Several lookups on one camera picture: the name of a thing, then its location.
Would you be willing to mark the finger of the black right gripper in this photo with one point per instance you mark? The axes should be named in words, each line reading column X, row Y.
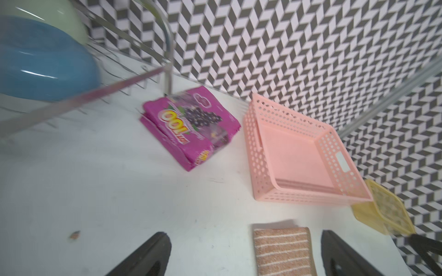
column 423, row 247

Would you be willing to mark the pink perforated plastic basket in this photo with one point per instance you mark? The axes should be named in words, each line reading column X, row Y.
column 298, row 160

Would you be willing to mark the yellow plastic container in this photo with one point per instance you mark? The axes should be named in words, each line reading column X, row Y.
column 385, row 214

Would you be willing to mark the purple snack packet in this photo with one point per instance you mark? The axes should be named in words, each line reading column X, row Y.
column 192, row 125

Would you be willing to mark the pale green bowl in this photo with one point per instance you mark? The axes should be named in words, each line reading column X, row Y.
column 59, row 14

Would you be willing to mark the metal wire dish rack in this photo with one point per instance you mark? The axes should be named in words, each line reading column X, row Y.
column 19, row 114

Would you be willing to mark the blue bowl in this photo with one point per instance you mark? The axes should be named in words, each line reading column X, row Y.
column 40, row 62

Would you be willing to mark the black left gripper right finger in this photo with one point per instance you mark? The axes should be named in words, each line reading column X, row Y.
column 340, row 259

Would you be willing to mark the brown striped square dishcloth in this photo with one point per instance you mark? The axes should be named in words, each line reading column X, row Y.
column 284, row 252

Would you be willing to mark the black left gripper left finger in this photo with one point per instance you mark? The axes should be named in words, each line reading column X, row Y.
column 150, row 259

